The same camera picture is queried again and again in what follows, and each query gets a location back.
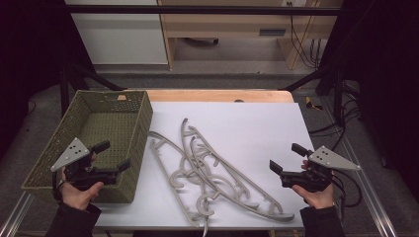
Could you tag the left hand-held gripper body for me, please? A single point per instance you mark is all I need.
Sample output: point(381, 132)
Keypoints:
point(74, 153)

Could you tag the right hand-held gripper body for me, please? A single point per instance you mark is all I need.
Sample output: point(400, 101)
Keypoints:
point(329, 159)

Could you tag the olive green woven basket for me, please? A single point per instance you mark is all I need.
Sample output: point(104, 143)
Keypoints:
point(108, 128)

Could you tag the person's right hand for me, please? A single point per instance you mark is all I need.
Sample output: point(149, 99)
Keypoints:
point(318, 199)

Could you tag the person's left hand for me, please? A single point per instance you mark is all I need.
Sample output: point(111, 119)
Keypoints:
point(80, 199)

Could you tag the white table board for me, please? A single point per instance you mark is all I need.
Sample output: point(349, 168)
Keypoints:
point(250, 131)

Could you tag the yellow and black tool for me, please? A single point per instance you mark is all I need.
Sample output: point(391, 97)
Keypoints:
point(309, 102)

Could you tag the dark table grommet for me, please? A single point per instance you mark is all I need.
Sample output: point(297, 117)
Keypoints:
point(238, 100)

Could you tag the white cabinet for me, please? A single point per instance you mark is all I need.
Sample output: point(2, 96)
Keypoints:
point(122, 39)

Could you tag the light wooden desk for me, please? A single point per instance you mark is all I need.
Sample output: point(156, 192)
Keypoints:
point(230, 24)

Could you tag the aluminium rail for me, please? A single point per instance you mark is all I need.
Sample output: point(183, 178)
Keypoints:
point(369, 184)
point(15, 215)

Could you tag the black horizontal frame bar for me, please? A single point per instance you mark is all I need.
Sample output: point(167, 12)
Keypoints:
point(197, 10)

